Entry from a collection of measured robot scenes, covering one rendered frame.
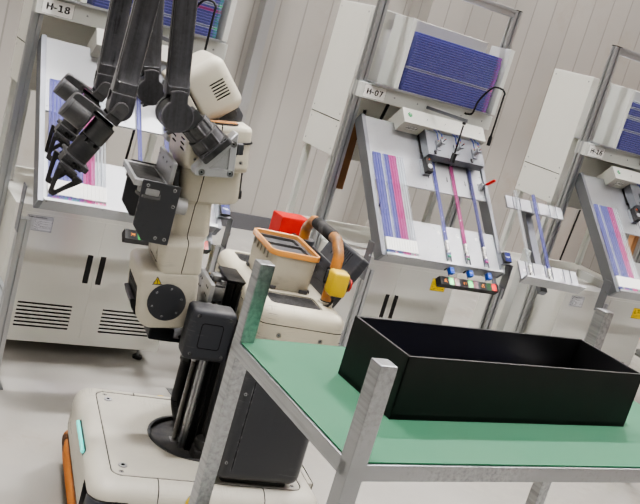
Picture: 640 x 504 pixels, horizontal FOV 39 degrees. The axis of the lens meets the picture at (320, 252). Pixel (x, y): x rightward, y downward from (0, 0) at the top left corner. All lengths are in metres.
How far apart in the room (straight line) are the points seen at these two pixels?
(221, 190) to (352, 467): 1.28
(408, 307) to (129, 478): 2.27
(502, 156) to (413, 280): 3.71
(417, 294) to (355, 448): 3.19
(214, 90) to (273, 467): 1.04
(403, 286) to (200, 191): 2.12
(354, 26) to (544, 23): 3.74
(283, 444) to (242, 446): 0.12
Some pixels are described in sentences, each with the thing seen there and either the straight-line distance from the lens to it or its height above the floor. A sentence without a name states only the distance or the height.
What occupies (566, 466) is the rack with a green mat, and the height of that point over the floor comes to 0.95.
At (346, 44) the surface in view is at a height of 1.52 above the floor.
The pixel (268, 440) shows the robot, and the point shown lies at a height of 0.43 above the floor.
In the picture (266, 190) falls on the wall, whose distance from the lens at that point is 6.94.
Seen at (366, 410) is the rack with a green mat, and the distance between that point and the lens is 1.28.
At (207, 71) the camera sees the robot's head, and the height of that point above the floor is 1.35.
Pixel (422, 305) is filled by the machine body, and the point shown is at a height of 0.42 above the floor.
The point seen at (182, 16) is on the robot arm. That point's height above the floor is 1.46.
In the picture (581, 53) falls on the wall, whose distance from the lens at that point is 8.31.
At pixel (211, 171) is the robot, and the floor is 1.12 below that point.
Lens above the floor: 1.49
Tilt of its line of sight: 12 degrees down
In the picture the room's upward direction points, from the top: 16 degrees clockwise
